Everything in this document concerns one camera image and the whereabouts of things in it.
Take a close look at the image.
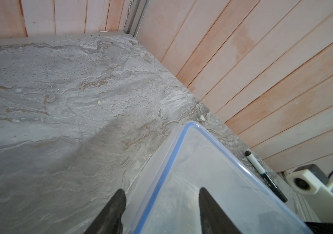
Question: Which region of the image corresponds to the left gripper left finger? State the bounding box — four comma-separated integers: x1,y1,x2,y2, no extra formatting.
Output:
84,189,126,234

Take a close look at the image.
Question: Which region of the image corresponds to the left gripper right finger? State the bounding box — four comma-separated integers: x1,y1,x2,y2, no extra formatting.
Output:
199,187,241,234

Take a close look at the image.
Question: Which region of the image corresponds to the clear lunch box blue rim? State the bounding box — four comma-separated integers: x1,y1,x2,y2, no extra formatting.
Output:
122,121,311,234

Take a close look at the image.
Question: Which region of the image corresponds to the black white marker pen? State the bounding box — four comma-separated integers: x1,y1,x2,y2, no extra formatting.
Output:
244,150,288,203

